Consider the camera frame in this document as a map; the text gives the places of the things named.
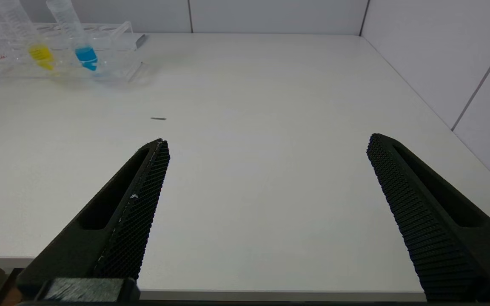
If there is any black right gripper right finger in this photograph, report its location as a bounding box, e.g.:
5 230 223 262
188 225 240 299
366 133 490 303

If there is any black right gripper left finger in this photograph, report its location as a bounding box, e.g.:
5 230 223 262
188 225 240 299
15 138 171 298

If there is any clear acrylic test tube rack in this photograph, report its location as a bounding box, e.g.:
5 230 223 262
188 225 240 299
0 21 147 82

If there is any test tube with blue pigment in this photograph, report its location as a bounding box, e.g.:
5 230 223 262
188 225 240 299
46 0 99 72

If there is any test tube with yellow pigment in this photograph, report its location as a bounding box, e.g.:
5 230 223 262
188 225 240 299
0 0 55 71

